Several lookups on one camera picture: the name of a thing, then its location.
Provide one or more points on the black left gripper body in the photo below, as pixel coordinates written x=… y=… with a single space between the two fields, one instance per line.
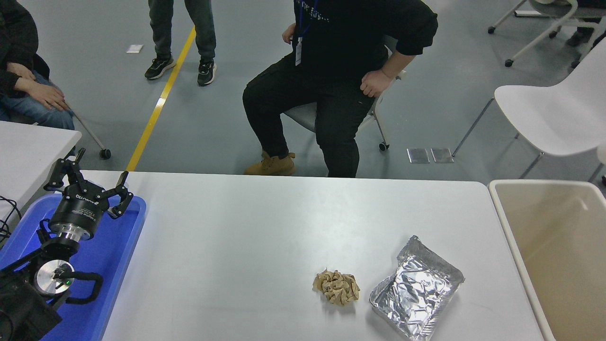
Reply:
x=78 y=210

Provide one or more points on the tan paper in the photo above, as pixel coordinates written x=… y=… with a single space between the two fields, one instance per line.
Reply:
x=336 y=286

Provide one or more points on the silver foil tray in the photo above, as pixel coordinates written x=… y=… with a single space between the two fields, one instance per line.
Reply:
x=416 y=289

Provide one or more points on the person's right hand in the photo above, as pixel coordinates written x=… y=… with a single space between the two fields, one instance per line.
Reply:
x=40 y=94
x=289 y=34

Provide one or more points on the person's left hand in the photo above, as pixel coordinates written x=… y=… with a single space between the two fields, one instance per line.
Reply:
x=20 y=70
x=376 y=84

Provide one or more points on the chair with caster legs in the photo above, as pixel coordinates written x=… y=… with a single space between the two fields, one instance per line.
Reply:
x=105 y=154

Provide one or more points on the white side table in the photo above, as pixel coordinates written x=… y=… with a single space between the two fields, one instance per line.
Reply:
x=28 y=156

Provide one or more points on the blue plastic tray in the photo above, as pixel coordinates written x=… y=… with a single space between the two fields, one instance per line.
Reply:
x=113 y=265

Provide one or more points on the person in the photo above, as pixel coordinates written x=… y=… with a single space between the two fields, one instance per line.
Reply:
x=206 y=28
x=19 y=47
x=578 y=39
x=331 y=104

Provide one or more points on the grey padded office chair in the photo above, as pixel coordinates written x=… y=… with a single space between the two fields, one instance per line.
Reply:
x=303 y=116

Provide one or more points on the silver floor plate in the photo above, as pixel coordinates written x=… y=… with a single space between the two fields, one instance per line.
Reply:
x=442 y=156
x=418 y=156

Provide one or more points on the white shell chair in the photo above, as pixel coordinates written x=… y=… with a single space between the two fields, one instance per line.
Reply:
x=558 y=113

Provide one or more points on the large pale bin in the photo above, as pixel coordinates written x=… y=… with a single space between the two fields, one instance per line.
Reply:
x=558 y=265

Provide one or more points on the white-framed rolling chair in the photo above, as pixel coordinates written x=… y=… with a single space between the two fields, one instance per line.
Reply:
x=558 y=9

